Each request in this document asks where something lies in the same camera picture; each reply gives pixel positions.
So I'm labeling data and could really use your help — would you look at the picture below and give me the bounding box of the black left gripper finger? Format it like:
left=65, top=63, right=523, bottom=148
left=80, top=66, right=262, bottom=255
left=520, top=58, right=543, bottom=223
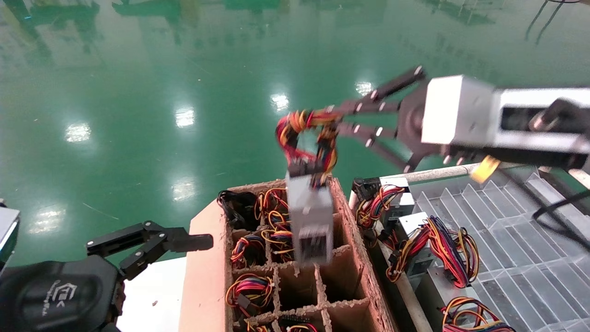
left=86, top=220, right=214, bottom=281

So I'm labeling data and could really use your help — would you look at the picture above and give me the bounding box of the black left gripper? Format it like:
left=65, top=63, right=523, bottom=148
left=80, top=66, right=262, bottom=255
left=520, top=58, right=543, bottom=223
left=0, top=255, right=126, bottom=332

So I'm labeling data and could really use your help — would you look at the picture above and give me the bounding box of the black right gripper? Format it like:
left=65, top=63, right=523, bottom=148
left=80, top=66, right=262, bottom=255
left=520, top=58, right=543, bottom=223
left=322, top=65, right=444, bottom=174

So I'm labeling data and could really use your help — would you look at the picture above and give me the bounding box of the brown cardboard divider box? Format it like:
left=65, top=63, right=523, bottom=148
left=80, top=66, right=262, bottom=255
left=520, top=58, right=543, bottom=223
left=178, top=174, right=400, bottom=332

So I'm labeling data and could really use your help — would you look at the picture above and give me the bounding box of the power supply with black wires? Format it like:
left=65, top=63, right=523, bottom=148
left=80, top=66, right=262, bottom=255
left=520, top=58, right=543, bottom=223
left=217, top=189, right=260, bottom=231

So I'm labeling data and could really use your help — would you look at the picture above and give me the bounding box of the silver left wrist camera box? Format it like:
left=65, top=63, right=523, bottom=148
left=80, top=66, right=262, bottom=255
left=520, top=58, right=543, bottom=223
left=0, top=206, right=21, bottom=273

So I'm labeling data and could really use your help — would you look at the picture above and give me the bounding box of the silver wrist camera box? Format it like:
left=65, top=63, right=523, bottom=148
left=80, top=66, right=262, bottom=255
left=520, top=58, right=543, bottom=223
left=421, top=75, right=498, bottom=148
left=0, top=206, right=21, bottom=273

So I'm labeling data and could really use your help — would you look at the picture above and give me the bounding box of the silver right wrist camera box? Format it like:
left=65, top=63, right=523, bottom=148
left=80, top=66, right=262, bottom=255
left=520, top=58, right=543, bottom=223
left=421, top=75, right=498, bottom=148

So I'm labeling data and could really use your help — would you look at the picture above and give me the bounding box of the yellow cable plug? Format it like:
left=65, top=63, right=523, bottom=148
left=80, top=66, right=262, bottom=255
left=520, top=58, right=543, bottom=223
left=469, top=155, right=502, bottom=184

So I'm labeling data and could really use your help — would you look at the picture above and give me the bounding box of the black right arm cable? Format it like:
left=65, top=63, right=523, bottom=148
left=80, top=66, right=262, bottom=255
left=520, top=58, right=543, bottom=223
left=497, top=167, right=590, bottom=252

